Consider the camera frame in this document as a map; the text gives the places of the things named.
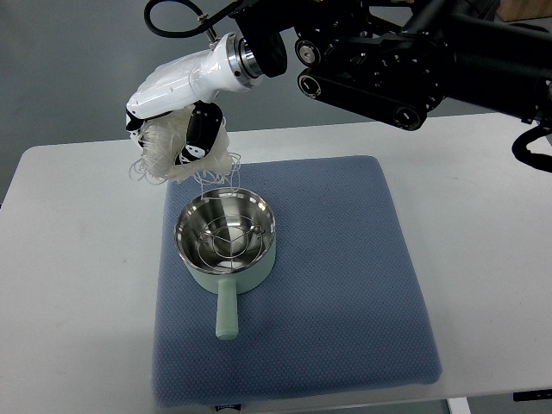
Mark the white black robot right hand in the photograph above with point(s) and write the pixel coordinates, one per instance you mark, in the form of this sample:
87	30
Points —
229	66

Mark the white vermicelli nest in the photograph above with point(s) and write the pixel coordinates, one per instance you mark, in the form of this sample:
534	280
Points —
191	143

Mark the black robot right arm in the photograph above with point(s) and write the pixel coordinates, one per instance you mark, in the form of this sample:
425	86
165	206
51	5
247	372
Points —
396	74

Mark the mint green steel pot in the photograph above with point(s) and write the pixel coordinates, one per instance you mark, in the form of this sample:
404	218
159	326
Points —
222	203

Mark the blue textured table mat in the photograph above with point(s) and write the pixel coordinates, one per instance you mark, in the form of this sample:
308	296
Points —
341	310

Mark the brown wooden box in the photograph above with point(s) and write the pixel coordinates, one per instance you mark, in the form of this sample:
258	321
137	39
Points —
518	10

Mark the blue label under mat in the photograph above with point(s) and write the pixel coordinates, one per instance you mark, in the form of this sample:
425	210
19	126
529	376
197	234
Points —
236	407

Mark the white table leg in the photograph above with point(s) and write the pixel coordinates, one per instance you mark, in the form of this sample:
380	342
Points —
458	406

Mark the black table control panel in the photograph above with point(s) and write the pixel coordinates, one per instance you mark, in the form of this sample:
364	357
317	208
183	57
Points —
535	395

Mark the round wire steamer rack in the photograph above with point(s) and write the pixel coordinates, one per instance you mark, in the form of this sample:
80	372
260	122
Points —
230	247

